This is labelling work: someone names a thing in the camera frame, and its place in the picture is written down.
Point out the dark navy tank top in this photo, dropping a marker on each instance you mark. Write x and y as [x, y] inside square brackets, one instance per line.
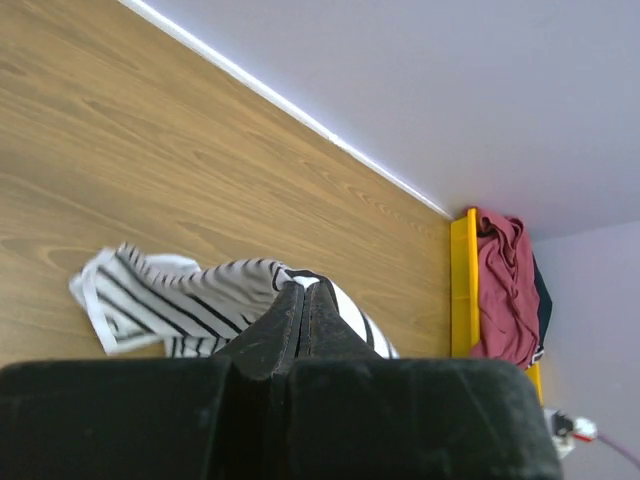
[544, 311]

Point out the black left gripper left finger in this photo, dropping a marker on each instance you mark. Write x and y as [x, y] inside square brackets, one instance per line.
[269, 344]

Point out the yellow plastic bin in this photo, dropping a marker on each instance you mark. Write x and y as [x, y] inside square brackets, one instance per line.
[465, 331]

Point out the black white striped tank top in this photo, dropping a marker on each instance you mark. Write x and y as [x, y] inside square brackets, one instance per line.
[134, 300]

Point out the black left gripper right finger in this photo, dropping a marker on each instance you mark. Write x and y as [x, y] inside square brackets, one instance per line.
[324, 334]

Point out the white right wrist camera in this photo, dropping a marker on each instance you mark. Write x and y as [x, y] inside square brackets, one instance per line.
[565, 430]

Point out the maroon red tank top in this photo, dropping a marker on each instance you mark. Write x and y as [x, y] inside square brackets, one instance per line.
[507, 297]

